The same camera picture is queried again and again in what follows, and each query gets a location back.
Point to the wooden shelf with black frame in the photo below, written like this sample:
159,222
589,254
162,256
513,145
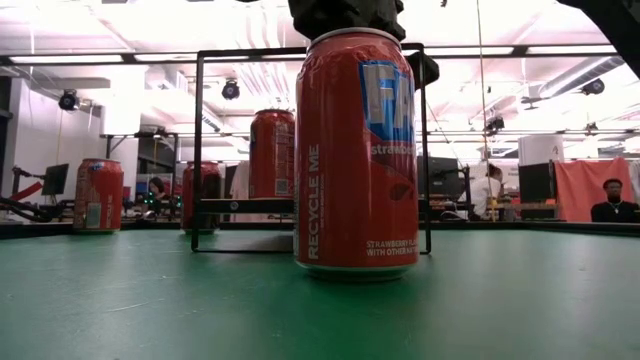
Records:
240,206

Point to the black monitor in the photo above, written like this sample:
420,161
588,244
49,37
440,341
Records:
55,179
535,182
440,175

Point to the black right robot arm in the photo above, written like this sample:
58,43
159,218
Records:
620,25

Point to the green table mat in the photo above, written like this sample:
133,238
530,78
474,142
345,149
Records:
450,310

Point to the black ceiling lamp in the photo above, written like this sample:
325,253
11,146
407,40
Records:
495,124
68,100
230,90
593,86

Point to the orange cloth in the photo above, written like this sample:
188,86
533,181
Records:
580,185

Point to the red bar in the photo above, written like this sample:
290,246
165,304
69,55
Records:
22,194

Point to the person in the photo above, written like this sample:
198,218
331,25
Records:
484,192
157,187
614,210

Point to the white cloth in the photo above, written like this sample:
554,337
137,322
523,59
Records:
242,180

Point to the red strawberry Fanta can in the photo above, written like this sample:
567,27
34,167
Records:
340,150

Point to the black metal rack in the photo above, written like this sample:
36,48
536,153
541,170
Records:
165,150

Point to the white cabinet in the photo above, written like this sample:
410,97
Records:
540,150

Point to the dark red black soda can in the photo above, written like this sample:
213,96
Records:
210,185

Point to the wooden desk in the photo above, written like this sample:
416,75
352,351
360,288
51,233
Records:
525,205

